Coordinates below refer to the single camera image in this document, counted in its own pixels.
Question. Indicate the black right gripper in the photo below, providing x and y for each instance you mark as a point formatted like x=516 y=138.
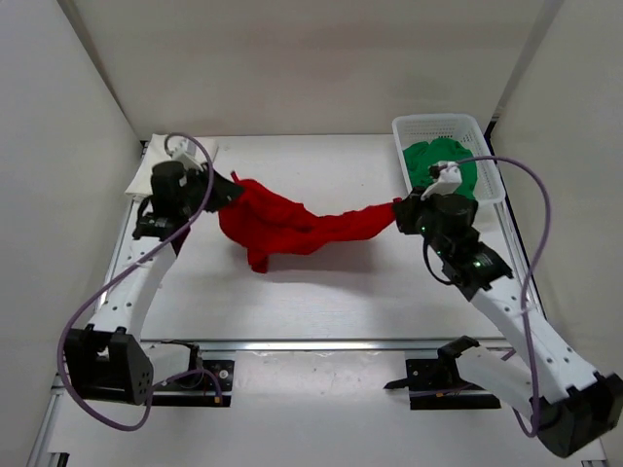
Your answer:
x=406 y=211

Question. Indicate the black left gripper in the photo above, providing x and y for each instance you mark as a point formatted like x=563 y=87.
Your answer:
x=225 y=191

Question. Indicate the red t shirt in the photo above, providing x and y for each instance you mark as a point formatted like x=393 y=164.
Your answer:
x=265 y=223

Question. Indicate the white t shirt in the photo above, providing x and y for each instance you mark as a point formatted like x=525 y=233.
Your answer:
x=156 y=152

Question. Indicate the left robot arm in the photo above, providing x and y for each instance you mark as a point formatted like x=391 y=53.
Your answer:
x=105 y=360

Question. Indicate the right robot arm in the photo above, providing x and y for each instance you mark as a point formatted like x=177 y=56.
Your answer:
x=568 y=402

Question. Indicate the white plastic basket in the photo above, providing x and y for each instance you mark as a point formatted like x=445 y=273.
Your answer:
x=424 y=140

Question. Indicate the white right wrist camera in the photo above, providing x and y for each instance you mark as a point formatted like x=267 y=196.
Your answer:
x=446 y=178

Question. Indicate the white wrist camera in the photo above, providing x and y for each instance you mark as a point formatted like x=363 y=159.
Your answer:
x=186 y=152
x=446 y=178

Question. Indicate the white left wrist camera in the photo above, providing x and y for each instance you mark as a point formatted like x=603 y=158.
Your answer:
x=186 y=152

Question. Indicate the aluminium frame rail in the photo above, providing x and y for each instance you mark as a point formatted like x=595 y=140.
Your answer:
x=324 y=345

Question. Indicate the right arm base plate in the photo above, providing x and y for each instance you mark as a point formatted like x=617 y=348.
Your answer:
x=431 y=387

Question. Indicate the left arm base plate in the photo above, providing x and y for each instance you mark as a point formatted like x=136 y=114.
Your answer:
x=194 y=379

